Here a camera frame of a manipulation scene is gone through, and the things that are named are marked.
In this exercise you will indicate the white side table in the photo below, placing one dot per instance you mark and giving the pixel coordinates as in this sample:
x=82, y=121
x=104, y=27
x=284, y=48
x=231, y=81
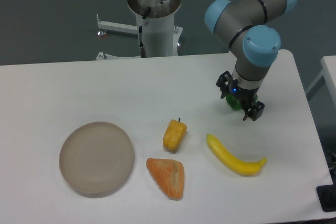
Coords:
x=325, y=76

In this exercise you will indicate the black device at table edge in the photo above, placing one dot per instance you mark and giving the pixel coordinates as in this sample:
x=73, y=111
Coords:
x=326, y=195

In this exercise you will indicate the yellow pepper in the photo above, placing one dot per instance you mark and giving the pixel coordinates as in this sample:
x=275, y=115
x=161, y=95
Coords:
x=174, y=135

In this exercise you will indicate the green pepper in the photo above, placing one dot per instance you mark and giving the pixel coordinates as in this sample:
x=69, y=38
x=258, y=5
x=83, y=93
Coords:
x=233, y=102

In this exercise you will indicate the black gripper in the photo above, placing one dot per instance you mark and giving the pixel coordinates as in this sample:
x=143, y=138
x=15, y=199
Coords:
x=246, y=96

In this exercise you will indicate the orange bread slice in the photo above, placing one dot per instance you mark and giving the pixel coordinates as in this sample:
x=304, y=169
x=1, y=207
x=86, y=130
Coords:
x=169, y=175

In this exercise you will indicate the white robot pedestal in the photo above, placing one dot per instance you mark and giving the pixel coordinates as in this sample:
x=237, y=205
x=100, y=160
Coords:
x=158, y=36

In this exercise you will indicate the yellow banana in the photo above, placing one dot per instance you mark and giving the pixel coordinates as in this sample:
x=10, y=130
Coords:
x=232, y=162

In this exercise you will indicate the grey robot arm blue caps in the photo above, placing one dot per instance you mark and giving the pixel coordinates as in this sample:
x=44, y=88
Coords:
x=241, y=26

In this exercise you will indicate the beige round plate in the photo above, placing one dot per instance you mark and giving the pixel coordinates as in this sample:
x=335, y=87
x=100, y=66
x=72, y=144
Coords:
x=96, y=159

